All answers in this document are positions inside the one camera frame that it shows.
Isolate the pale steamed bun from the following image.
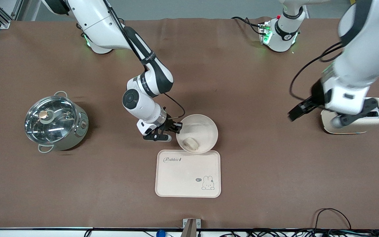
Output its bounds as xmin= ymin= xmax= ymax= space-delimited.
xmin=182 ymin=138 xmax=199 ymax=151

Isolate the cream round plate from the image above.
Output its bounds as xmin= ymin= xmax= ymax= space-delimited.
xmin=176 ymin=114 xmax=218 ymax=154

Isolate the cream rabbit print tray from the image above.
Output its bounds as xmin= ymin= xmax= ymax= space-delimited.
xmin=155 ymin=150 xmax=221 ymax=198

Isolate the brown table mat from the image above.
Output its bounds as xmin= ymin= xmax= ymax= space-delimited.
xmin=0 ymin=16 xmax=379 ymax=230

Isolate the steel electric cooking pot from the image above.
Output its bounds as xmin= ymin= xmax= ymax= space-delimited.
xmin=24 ymin=91 xmax=89 ymax=154

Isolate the glass pot lid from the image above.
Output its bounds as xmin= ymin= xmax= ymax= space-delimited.
xmin=24 ymin=96 xmax=77 ymax=145

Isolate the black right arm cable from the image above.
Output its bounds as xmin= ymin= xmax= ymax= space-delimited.
xmin=101 ymin=0 xmax=187 ymax=119

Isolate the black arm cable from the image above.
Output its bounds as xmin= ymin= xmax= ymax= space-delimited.
xmin=101 ymin=0 xmax=187 ymax=119
xmin=290 ymin=41 xmax=345 ymax=103

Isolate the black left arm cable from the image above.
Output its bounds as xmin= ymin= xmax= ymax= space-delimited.
xmin=290 ymin=41 xmax=345 ymax=103

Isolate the metal table edge bracket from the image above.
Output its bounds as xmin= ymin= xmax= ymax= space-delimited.
xmin=182 ymin=218 xmax=201 ymax=237

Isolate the black left base cable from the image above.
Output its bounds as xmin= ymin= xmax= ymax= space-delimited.
xmin=231 ymin=16 xmax=265 ymax=35

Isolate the black looped floor cable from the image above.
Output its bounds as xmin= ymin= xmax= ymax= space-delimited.
xmin=314 ymin=208 xmax=353 ymax=231

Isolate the black cable bundle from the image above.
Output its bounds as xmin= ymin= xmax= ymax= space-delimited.
xmin=218 ymin=228 xmax=379 ymax=237

